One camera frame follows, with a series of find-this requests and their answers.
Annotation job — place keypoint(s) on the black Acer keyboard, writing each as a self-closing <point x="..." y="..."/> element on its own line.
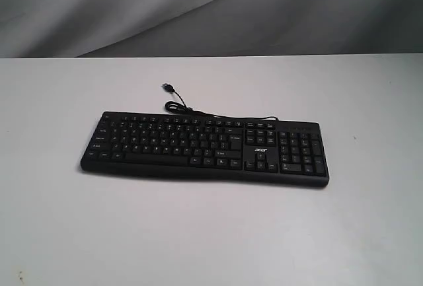
<point x="207" y="148"/>

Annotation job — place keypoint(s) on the grey backdrop cloth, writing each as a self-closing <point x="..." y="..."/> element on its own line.
<point x="178" y="28"/>

